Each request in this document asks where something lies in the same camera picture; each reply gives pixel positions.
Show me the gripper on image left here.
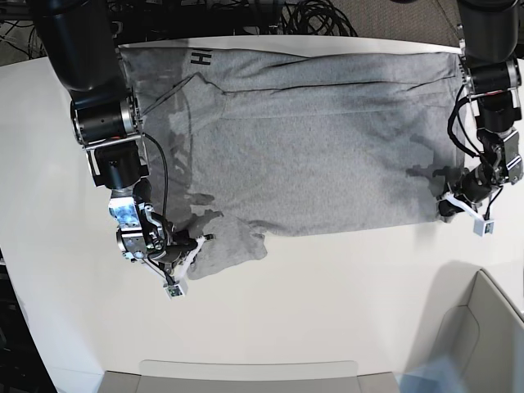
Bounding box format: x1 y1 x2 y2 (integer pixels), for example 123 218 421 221
149 231 216 285

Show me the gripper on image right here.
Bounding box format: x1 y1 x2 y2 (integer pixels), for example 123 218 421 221
437 165 498 219

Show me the grey T-shirt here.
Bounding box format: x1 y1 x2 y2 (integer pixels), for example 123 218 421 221
121 47 463 280

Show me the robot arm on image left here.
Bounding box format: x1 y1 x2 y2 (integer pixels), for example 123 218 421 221
28 1 212 296

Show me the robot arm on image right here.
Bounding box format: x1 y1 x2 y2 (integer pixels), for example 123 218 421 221
438 1 523 219

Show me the grey bin at right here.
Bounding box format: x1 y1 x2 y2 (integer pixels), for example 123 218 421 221
428 270 523 392

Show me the grey bin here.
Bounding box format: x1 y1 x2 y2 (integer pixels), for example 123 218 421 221
428 270 523 392
98 360 400 392

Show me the grey bin at bottom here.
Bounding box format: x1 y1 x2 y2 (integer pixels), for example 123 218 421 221
98 360 400 392

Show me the blue translucent object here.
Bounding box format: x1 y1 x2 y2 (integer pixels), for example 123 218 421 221
396 356 464 393

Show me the white camera box image right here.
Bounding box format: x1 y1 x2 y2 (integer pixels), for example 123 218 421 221
473 219 495 237

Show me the white camera box image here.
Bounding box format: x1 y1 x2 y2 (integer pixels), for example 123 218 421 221
163 280 187 299
473 219 495 237

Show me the white camera box image left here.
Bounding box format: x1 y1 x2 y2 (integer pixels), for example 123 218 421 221
163 280 187 299

